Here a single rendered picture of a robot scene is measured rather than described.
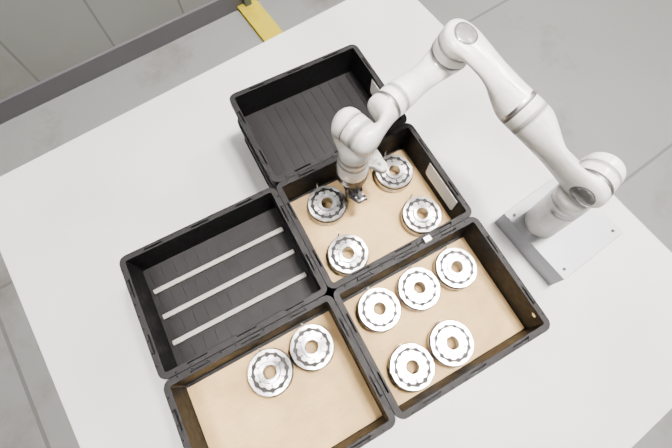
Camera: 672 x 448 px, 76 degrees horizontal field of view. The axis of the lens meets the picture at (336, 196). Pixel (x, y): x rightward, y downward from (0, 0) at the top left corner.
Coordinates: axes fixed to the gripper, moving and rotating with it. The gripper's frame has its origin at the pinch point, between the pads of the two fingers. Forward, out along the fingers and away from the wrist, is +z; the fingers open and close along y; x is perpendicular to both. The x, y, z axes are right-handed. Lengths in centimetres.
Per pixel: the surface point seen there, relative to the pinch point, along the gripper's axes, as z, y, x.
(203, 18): 81, -160, -2
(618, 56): 86, -32, 194
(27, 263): 16, -29, -88
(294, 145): 2.8, -21.2, -6.3
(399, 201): 2.6, 7.7, 11.2
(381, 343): 2.5, 36.9, -11.6
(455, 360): -0.5, 48.1, 1.1
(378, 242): 2.6, 15.0, 0.4
